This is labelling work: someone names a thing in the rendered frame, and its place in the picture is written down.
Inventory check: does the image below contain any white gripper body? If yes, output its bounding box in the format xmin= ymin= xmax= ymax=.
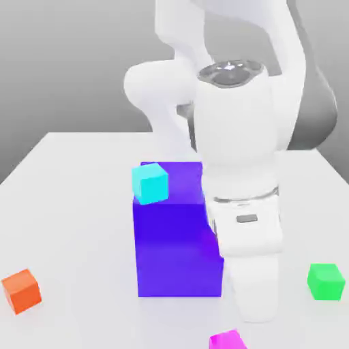
xmin=222 ymin=252 xmax=280 ymax=324

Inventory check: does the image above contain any small magenta cube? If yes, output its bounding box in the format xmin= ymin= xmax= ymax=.
xmin=209 ymin=329 xmax=248 ymax=349

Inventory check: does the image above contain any small green cube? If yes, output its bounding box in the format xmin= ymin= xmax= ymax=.
xmin=306 ymin=262 xmax=346 ymax=302

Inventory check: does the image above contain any small cyan cube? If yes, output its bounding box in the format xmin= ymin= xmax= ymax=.
xmin=131 ymin=162 xmax=170 ymax=206

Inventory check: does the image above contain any small orange cube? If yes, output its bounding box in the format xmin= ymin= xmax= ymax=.
xmin=1 ymin=268 xmax=43 ymax=316

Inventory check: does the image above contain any large blue box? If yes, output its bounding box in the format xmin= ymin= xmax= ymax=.
xmin=132 ymin=161 xmax=225 ymax=299

